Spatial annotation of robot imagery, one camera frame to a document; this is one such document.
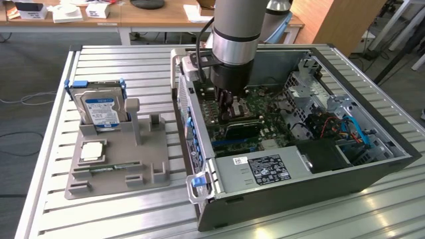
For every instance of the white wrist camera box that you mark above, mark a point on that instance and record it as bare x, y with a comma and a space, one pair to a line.
191, 67

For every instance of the metal disk bay cage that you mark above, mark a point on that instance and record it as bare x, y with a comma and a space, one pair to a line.
302, 94

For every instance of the gray parts rack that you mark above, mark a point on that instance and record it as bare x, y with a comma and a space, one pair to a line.
126, 159

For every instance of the blue expansion slot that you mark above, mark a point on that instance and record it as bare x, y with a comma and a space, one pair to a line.
223, 143

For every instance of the hard disk with blue caddy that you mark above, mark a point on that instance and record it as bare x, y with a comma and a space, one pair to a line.
99, 109

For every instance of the small white printed box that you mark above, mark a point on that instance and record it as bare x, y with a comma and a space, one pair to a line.
98, 11

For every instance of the black metal leg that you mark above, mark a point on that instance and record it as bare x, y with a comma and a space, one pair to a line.
399, 53

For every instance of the white floor device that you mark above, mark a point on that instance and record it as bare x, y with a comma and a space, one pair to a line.
363, 42

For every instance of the flat white box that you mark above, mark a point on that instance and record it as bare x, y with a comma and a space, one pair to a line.
66, 16

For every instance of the loose silver CPU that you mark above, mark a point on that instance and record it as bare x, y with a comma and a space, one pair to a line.
91, 152

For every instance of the gray power supply unit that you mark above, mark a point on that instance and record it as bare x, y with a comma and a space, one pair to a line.
239, 174

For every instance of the black round pad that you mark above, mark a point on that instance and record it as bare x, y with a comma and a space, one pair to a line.
146, 3

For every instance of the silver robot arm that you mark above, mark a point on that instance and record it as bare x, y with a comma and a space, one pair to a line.
236, 25

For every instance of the loose green RAM stick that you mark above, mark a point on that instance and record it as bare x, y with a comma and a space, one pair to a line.
103, 168

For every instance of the green motherboard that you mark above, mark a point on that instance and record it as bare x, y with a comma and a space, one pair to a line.
276, 129

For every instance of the blue slot retention clip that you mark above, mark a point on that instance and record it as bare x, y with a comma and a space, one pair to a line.
191, 125

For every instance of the chipset heatsink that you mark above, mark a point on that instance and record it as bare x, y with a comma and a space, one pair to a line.
272, 145

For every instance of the wooden desk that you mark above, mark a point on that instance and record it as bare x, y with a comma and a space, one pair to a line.
150, 17

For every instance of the white box with black insert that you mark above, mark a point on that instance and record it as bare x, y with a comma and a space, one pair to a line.
31, 15

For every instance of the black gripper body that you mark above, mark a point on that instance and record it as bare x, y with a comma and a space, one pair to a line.
232, 77

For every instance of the blue case latch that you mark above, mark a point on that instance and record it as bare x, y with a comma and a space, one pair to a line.
199, 181

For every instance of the black open PC case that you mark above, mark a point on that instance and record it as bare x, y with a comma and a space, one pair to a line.
299, 199

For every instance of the white paper stack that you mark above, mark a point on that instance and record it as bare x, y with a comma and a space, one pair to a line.
196, 13

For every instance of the wooden cabinet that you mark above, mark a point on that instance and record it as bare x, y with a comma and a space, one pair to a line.
352, 25

